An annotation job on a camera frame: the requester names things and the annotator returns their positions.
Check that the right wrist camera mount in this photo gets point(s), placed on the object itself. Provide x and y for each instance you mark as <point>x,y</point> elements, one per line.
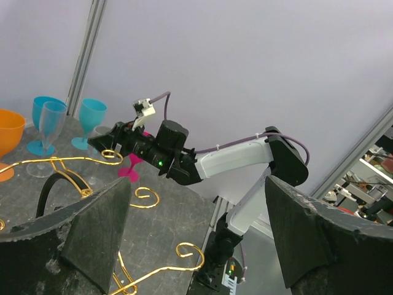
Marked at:
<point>144,111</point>

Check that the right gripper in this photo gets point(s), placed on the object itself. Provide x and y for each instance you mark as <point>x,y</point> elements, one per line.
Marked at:
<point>123,139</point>

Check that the pink wine glass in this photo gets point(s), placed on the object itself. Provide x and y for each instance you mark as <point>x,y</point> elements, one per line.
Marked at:
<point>129,172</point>

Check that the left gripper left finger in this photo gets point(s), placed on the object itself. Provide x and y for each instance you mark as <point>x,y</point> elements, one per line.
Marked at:
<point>76,239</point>

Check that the clear wine glass front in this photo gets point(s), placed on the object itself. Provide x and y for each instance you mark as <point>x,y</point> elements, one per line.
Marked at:
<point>52,120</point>

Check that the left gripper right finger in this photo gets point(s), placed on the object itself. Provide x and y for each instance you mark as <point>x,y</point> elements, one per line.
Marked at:
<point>324,250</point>

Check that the orange wine glass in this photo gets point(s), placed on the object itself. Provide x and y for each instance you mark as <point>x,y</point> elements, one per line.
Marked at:
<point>12,127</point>

